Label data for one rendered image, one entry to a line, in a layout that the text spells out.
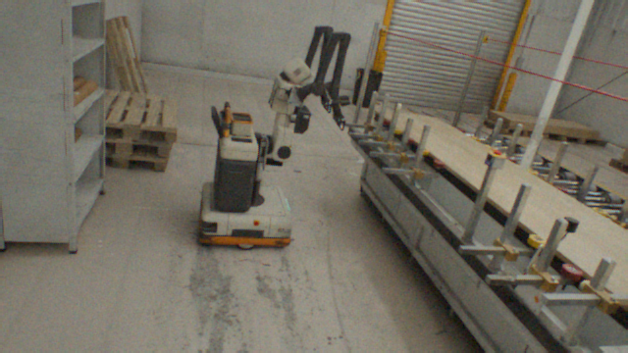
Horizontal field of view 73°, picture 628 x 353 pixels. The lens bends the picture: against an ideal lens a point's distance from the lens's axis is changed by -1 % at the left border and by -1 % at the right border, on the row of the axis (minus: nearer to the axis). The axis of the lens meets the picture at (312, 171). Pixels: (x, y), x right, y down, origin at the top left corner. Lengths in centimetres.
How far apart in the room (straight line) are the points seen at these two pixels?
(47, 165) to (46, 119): 28
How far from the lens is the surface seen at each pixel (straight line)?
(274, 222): 315
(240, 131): 305
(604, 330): 225
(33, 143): 293
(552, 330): 213
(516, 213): 225
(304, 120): 306
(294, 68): 299
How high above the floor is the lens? 177
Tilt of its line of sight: 21 degrees down
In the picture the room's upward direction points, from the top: 11 degrees clockwise
